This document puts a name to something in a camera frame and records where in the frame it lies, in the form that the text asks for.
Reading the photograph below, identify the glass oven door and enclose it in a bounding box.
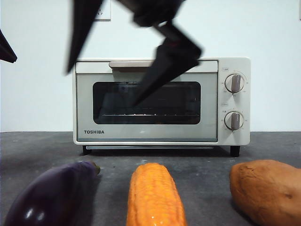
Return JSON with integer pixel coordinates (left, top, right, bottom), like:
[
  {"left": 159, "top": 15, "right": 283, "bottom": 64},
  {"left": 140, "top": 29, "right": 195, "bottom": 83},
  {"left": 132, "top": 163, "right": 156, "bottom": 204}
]
[{"left": 75, "top": 60, "right": 219, "bottom": 143}]

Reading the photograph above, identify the purple eggplant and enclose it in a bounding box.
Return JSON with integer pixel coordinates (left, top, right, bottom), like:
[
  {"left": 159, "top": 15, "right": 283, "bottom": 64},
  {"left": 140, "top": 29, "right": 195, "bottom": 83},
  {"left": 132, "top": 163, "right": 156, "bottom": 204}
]
[{"left": 4, "top": 161, "right": 102, "bottom": 226}]

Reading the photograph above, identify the cream white toaster oven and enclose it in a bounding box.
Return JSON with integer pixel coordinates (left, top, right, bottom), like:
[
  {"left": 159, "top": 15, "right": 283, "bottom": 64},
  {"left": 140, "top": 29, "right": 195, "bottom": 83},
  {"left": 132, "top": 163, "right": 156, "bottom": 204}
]
[{"left": 72, "top": 57, "right": 251, "bottom": 157}]

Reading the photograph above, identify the large cream brown oven knob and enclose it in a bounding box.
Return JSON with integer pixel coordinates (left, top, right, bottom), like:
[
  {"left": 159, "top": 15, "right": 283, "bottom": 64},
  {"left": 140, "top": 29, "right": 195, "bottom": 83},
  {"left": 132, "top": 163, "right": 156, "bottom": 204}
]
[{"left": 224, "top": 73, "right": 245, "bottom": 93}]

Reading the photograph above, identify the small cream brown oven knob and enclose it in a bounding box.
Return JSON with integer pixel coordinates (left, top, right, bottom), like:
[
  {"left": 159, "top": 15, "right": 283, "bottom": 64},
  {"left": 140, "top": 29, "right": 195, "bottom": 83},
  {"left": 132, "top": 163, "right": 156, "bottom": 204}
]
[{"left": 224, "top": 111, "right": 245, "bottom": 131}]

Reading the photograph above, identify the orange corn cob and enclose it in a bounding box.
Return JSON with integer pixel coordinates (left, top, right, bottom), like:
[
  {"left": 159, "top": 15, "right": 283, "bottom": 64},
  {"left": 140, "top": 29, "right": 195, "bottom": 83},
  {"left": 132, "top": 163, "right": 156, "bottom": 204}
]
[{"left": 126, "top": 163, "right": 188, "bottom": 226}]

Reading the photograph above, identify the brown sweet potato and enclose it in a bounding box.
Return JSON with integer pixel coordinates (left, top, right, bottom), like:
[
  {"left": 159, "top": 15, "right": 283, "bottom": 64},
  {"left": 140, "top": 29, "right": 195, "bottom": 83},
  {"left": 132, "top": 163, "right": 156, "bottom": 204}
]
[{"left": 229, "top": 159, "right": 301, "bottom": 226}]

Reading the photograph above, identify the white wall socket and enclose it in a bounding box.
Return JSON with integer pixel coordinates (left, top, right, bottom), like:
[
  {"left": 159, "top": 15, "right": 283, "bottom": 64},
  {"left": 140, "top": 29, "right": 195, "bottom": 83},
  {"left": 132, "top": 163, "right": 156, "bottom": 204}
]
[{"left": 93, "top": 0, "right": 112, "bottom": 22}]

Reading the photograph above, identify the metal wire oven rack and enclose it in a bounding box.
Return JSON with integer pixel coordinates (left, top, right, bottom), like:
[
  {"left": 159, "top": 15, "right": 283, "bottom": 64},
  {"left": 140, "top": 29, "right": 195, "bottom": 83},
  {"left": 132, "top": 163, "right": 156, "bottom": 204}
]
[{"left": 100, "top": 112, "right": 201, "bottom": 118}]

